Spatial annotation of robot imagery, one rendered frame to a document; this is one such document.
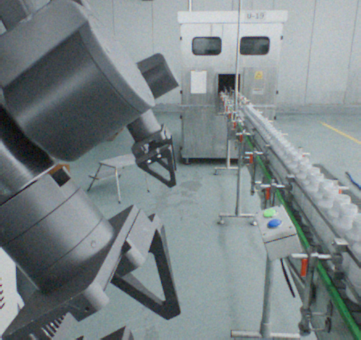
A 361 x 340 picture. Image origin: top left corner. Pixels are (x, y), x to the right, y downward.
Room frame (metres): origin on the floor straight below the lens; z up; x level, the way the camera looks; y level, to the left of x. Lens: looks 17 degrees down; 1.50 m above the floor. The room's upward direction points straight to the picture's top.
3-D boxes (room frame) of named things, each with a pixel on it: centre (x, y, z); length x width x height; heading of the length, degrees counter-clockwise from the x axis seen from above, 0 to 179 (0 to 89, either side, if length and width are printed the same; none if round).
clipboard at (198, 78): (4.93, -0.23, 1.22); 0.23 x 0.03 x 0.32; 87
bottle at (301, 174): (1.12, -0.42, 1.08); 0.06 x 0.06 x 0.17
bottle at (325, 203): (0.88, -0.40, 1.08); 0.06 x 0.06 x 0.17
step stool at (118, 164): (3.87, 0.76, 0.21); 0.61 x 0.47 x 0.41; 50
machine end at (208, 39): (5.67, -0.70, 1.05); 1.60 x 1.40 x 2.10; 177
